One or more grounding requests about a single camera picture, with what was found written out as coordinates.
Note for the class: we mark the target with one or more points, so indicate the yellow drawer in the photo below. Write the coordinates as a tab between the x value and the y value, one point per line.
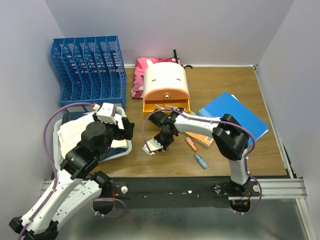
148	106

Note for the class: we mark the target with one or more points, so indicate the orange paperback book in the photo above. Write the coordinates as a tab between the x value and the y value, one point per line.
205	140

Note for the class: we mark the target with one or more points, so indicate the white mini drawer cabinet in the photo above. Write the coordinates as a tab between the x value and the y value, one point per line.
164	75

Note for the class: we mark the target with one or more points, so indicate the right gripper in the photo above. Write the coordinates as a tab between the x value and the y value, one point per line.
165	145

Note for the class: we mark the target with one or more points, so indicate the black marker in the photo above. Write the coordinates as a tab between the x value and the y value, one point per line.
158	106

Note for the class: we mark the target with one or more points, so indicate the blue document folder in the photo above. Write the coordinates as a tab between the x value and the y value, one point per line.
229	104

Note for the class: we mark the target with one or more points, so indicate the white folded cloth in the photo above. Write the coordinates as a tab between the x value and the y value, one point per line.
72	132

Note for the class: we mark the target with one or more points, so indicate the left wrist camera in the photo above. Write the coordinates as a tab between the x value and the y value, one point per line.
106	113

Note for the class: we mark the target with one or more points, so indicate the white laundry basket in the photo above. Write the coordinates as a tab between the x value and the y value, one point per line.
67	134

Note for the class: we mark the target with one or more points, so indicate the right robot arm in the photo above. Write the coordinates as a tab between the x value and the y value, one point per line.
231	139

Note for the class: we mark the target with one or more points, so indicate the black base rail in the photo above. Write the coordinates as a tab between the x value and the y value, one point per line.
182	201

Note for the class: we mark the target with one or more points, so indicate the blue cap marker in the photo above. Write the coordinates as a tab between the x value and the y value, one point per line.
179	108

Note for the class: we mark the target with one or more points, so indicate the blue plastic file organizer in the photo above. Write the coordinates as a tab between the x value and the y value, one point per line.
90	69

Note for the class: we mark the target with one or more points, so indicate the blue correction tape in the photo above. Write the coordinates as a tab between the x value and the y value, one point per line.
201	161

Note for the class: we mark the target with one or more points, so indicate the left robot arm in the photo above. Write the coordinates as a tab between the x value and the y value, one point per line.
55	207

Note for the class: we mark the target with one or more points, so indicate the aluminium frame rail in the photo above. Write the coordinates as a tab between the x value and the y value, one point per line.
272	188

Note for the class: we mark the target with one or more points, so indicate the orange correction tape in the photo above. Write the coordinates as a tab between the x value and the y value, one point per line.
191	144

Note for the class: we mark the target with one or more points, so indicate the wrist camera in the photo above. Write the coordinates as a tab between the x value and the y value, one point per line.
106	113
151	147

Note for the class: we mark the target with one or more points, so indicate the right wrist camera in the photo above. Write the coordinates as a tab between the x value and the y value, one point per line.
151	147

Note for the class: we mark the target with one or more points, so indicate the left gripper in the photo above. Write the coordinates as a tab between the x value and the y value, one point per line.
127	132

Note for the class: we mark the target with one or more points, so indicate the pink camouflage cloth bag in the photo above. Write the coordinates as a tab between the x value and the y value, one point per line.
139	72

